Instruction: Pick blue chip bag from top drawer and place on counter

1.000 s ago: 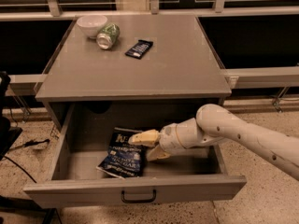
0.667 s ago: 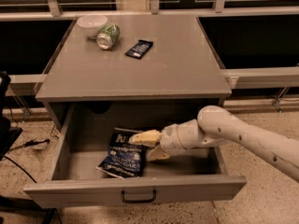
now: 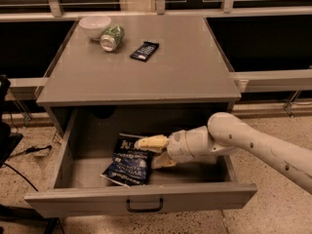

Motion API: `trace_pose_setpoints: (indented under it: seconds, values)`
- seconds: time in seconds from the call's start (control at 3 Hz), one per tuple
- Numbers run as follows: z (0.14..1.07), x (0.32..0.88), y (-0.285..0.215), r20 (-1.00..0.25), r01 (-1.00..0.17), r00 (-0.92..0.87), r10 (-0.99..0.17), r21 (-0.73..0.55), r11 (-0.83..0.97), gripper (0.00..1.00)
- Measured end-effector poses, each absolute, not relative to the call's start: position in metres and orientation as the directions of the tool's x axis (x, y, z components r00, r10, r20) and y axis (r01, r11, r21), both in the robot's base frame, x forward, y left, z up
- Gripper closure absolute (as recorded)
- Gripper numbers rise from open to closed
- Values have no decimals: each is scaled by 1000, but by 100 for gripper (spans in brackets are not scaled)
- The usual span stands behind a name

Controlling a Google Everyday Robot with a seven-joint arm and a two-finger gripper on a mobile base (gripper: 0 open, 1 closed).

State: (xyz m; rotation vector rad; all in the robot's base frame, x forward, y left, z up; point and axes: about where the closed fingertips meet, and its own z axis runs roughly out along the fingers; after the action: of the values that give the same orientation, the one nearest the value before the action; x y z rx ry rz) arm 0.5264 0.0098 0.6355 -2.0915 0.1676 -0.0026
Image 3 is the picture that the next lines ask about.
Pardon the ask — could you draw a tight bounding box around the black drawer handle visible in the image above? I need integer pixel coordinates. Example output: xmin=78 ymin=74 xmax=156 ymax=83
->
xmin=126 ymin=198 xmax=164 ymax=214

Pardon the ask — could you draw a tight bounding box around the black equipment at left edge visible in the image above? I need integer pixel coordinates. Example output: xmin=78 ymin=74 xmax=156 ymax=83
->
xmin=0 ymin=75 xmax=23 ymax=167

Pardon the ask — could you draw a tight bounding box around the open grey top drawer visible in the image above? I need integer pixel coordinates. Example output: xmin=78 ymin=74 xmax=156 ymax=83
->
xmin=25 ymin=107 xmax=257 ymax=217

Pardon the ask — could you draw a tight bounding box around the grey cabinet with counter top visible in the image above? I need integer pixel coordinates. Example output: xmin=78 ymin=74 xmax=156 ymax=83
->
xmin=34 ymin=14 xmax=242 ymax=138

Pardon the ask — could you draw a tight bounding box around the metal window railing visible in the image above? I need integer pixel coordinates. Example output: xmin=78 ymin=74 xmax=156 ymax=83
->
xmin=0 ymin=0 xmax=312 ymax=119

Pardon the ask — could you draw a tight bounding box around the black cable on floor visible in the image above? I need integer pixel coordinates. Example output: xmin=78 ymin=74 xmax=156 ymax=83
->
xmin=0 ymin=144 xmax=53 ymax=192

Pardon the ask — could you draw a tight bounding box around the white ceramic bowl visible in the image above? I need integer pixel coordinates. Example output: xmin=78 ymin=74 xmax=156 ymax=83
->
xmin=79 ymin=16 xmax=111 ymax=40

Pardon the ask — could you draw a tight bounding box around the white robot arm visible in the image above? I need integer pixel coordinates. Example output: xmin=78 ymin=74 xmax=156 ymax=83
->
xmin=135 ymin=112 xmax=312 ymax=193

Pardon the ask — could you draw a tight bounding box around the dark blue candy bar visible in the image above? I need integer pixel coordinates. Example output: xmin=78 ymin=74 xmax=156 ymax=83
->
xmin=130 ymin=41 xmax=159 ymax=62

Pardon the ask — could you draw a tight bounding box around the green soda can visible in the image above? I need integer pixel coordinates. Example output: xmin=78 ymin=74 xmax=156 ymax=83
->
xmin=99 ymin=24 xmax=125 ymax=52

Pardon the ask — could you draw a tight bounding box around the blue Kettle chip bag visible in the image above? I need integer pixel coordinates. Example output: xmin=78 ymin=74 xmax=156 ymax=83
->
xmin=100 ymin=134 xmax=154 ymax=186

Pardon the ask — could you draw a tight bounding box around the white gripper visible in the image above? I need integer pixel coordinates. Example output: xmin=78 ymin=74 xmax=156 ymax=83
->
xmin=135 ymin=131 xmax=194 ymax=170

